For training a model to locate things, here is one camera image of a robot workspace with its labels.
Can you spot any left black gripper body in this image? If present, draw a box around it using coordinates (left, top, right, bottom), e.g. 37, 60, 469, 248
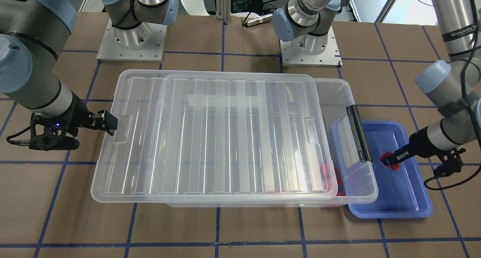
408, 128, 442, 158

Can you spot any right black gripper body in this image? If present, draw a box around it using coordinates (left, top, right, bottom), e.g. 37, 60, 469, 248
56, 94, 92, 137

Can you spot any clear plastic box lid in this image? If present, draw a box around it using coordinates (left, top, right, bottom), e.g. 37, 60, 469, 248
91, 69, 338, 203

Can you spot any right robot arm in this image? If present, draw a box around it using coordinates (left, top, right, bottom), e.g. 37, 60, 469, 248
1, 0, 180, 138

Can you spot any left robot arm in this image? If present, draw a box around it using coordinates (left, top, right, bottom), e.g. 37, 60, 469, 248
272, 0, 480, 169

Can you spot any clear plastic storage box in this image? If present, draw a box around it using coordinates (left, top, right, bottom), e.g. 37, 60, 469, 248
120, 69, 378, 208

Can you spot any blue plastic tray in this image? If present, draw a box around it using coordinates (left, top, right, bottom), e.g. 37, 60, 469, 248
329, 118, 433, 219

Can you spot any white chair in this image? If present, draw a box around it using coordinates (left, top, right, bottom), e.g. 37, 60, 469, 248
180, 0, 210, 16

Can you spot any black box latch handle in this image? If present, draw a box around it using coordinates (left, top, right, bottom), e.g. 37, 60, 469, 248
345, 104, 373, 162

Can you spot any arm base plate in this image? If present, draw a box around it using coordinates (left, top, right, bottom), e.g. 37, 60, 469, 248
279, 26, 343, 67
97, 21, 168, 63

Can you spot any aluminium frame post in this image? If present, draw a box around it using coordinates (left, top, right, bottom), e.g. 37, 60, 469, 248
215, 0, 231, 23

